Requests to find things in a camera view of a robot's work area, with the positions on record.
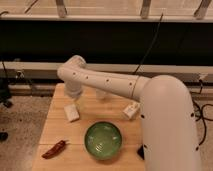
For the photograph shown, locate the black floor cables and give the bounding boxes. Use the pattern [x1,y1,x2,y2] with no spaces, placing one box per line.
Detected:
[192,99,213,148]

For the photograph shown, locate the black smartphone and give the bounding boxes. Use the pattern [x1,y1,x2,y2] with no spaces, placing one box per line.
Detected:
[137,145,145,160]

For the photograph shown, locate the white sponge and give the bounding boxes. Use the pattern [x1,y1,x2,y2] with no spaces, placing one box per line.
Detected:
[64,104,80,122]

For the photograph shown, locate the red chili pepper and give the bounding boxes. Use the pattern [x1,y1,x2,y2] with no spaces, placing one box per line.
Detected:
[42,140,67,159]

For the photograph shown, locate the black hanging cable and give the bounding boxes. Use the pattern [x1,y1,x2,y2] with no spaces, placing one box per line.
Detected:
[132,13,165,76]

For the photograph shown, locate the green ceramic bowl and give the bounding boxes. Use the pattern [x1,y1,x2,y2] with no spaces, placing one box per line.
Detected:
[84,121,122,160]

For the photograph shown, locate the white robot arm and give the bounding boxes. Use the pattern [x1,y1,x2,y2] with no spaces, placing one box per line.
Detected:
[57,55,202,171]

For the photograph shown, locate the black chair base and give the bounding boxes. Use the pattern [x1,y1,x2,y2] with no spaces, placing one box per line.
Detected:
[0,79,13,142]

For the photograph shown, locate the white plastic bottle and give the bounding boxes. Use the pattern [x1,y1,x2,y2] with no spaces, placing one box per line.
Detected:
[123,102,140,120]

